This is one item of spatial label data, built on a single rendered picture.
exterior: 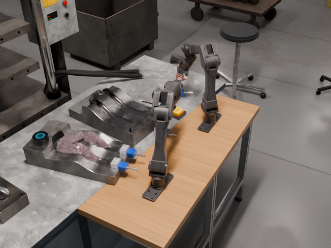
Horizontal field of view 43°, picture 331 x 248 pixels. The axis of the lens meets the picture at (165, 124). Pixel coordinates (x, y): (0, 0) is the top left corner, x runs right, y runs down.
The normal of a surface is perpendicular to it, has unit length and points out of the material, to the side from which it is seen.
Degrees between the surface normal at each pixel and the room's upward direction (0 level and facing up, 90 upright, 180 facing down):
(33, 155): 90
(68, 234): 90
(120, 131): 90
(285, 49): 0
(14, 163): 0
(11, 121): 0
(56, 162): 90
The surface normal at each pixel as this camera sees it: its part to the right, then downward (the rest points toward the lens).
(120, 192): -0.01, -0.81
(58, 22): 0.81, 0.34
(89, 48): -0.57, 0.49
